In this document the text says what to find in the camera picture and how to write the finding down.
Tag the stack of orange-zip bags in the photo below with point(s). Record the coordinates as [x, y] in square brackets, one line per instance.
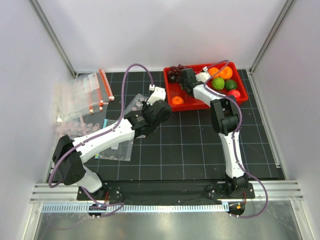
[86, 94]

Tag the aluminium corner post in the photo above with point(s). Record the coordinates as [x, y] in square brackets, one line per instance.
[52, 35]
[281, 17]

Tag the orange tangerine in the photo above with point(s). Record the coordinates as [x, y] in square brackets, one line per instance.
[226, 73]
[177, 100]
[214, 72]

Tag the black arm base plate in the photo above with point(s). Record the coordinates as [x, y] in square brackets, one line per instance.
[164, 190]

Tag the pink-dotted zip bag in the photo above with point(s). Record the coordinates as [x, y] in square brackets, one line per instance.
[134, 106]

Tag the left aluminium corner post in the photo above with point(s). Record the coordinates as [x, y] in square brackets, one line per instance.
[52, 35]

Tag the right aluminium corner post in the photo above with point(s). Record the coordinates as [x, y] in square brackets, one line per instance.
[281, 17]

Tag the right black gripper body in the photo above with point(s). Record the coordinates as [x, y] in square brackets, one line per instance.
[182, 83]

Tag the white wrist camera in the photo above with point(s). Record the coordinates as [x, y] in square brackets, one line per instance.
[158, 93]
[203, 75]

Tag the light green bumpy fruit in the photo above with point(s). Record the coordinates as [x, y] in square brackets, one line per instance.
[218, 83]

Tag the dark green lime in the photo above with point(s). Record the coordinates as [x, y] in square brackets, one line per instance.
[230, 84]

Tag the aluminium front frame bar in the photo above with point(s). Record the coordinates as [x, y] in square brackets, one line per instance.
[277, 190]

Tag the pink-dotted bag on table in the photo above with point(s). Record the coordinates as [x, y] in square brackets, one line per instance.
[79, 126]

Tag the orange tangerine at front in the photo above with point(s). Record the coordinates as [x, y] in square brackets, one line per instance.
[177, 100]

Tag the orange tangerine at back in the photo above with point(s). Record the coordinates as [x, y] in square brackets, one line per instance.
[226, 73]

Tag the perforated metal rail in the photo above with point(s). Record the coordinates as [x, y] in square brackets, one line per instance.
[97, 208]

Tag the red plastic tray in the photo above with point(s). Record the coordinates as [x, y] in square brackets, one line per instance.
[190, 103]

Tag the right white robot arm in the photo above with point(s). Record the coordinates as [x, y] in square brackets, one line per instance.
[226, 119]

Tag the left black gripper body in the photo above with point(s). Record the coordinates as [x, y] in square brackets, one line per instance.
[145, 106]

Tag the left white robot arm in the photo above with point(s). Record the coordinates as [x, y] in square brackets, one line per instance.
[70, 155]

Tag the red apple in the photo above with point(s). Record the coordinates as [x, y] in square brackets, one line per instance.
[234, 93]

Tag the clear blue-zip bag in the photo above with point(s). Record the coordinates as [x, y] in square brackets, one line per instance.
[119, 152]

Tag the dark purple grape bunch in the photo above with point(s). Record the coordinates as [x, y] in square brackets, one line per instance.
[174, 75]

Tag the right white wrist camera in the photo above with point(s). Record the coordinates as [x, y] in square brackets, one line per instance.
[203, 75]

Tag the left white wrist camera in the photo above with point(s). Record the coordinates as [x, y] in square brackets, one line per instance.
[158, 93]

